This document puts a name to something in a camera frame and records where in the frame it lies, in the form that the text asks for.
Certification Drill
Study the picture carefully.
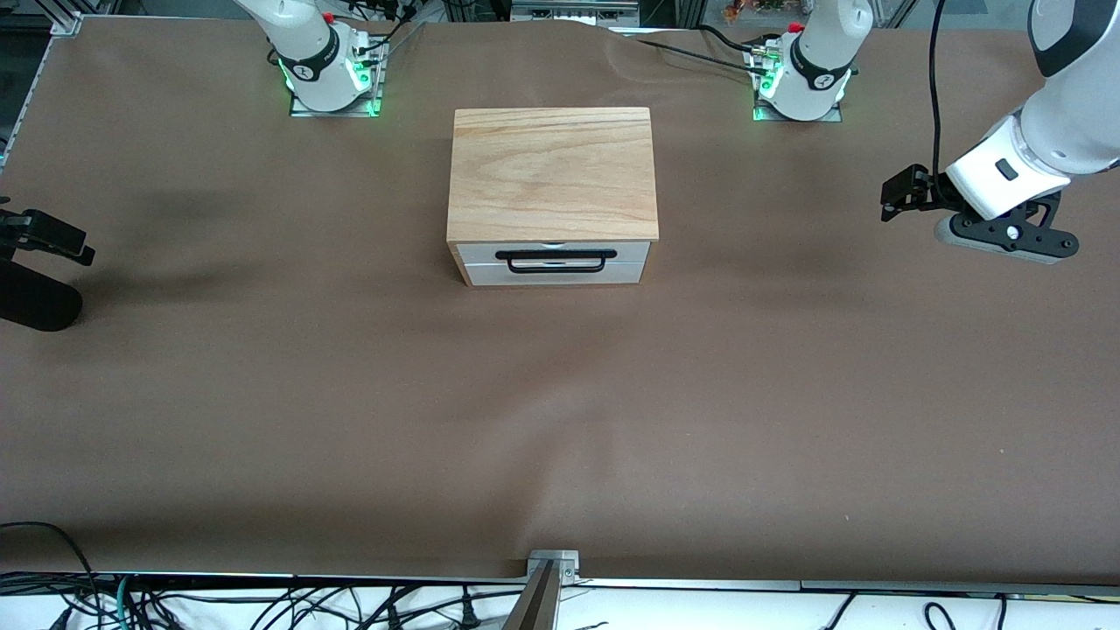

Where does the black metal drawer handle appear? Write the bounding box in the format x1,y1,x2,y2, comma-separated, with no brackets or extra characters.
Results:
507,260,607,276
494,248,617,263

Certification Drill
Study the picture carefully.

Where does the white front wooden drawer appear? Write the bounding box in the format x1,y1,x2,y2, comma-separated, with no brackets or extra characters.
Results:
461,262,650,287
458,242,651,265

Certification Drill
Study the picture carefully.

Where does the light wooden drawer cabinet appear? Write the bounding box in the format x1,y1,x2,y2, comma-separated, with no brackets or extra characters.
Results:
446,107,660,288

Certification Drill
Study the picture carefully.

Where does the black rounded object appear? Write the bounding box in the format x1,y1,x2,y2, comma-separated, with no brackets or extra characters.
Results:
0,259,84,333

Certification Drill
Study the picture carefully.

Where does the orange patterned item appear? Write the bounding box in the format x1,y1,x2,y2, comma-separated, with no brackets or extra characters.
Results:
722,0,793,25

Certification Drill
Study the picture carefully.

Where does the grey equipment box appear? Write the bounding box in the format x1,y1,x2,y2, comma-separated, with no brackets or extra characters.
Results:
512,0,641,25

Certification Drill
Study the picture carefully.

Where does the brown table cover sheet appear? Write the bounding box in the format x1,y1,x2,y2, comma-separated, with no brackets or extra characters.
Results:
0,16,1120,585

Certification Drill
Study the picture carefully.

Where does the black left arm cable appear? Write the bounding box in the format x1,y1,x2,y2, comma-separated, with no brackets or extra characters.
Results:
926,0,953,207

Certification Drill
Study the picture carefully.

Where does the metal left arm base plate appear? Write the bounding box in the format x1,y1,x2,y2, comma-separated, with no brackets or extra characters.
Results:
752,98,844,123

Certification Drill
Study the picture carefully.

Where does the aluminium frame profile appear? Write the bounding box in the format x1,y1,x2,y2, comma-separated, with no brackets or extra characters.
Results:
0,10,81,167

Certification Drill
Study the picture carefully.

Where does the black cable on table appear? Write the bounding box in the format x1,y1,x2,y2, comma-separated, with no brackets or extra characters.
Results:
612,29,764,69

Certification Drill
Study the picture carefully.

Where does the black looped floor cable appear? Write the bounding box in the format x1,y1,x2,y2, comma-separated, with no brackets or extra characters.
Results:
0,521,102,630

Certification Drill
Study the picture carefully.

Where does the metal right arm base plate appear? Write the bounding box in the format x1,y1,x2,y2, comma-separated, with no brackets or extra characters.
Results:
289,39,387,118

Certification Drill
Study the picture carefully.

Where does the thin black floor cable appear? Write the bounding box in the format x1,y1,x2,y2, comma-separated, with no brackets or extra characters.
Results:
821,593,860,630

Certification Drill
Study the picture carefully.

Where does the aluminium table edge rail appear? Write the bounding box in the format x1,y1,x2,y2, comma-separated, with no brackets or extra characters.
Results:
0,570,1120,598

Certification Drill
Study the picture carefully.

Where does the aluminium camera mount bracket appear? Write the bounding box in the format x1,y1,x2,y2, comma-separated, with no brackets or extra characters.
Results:
503,549,580,630

